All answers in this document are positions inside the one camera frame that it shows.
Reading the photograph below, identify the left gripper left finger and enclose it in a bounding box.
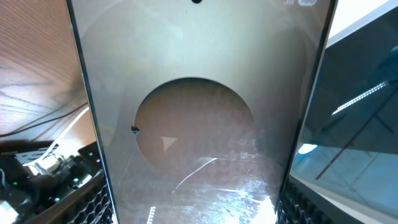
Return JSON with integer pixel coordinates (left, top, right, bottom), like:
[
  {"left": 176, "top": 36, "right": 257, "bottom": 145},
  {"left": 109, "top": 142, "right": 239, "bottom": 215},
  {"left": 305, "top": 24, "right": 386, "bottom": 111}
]
[{"left": 22, "top": 172, "right": 114, "bottom": 224}]

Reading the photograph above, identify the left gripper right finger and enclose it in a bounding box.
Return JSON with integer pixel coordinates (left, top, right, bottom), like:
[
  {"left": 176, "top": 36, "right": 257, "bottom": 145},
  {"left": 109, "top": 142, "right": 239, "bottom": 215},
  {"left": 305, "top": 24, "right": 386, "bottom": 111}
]
[{"left": 275, "top": 179, "right": 362, "bottom": 224}]

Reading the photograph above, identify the Galaxy S25 Ultra smartphone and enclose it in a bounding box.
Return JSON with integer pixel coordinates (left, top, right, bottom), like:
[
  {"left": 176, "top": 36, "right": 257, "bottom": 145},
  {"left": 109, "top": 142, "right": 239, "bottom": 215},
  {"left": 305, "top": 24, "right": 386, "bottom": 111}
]
[{"left": 67, "top": 0, "right": 337, "bottom": 223}]

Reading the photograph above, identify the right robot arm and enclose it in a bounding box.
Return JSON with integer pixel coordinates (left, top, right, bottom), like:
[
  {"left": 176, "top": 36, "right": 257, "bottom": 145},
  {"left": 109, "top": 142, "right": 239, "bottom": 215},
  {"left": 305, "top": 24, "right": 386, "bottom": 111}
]
[{"left": 1, "top": 142, "right": 113, "bottom": 223}]

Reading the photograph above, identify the white power strip cord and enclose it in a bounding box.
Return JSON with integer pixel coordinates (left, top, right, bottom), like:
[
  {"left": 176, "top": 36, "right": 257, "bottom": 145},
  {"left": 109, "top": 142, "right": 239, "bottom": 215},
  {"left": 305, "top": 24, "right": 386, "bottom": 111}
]
[{"left": 23, "top": 107, "right": 91, "bottom": 167}]

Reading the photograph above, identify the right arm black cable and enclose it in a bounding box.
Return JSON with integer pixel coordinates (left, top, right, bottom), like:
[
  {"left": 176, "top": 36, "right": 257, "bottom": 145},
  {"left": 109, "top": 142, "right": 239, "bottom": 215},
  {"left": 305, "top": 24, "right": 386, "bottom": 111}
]
[{"left": 0, "top": 102, "right": 90, "bottom": 138}]

